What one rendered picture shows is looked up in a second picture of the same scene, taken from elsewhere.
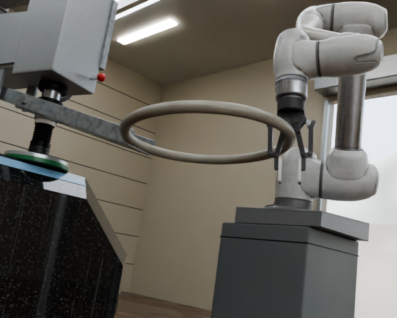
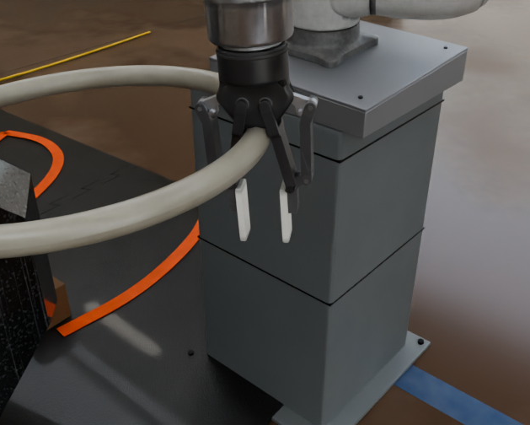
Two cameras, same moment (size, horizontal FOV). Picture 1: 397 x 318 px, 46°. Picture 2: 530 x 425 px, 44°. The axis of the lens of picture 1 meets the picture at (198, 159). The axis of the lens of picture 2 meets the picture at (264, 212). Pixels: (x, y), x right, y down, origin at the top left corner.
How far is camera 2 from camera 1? 0.90 m
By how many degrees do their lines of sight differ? 45
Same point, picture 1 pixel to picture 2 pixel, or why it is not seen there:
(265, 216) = not seen: hidden behind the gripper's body
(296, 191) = (323, 17)
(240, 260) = not seen: hidden behind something
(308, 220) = (341, 121)
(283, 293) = (303, 228)
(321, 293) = (368, 211)
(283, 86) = (222, 26)
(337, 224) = (399, 104)
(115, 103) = not seen: outside the picture
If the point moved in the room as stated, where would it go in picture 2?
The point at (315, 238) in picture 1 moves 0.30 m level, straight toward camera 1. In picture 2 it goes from (356, 141) to (340, 227)
